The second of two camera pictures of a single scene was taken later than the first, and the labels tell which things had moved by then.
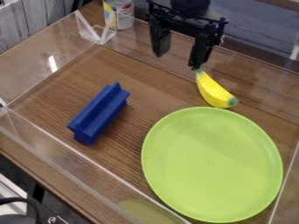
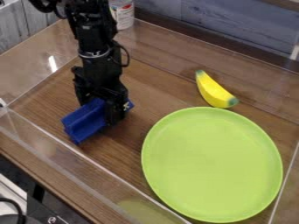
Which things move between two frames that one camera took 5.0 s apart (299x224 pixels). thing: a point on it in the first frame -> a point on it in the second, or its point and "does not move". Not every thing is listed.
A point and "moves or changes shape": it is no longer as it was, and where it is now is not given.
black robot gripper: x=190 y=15 -> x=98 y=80
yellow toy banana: x=212 y=93 does not move
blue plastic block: x=98 y=112 moves or changes shape
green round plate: x=214 y=162 does not move
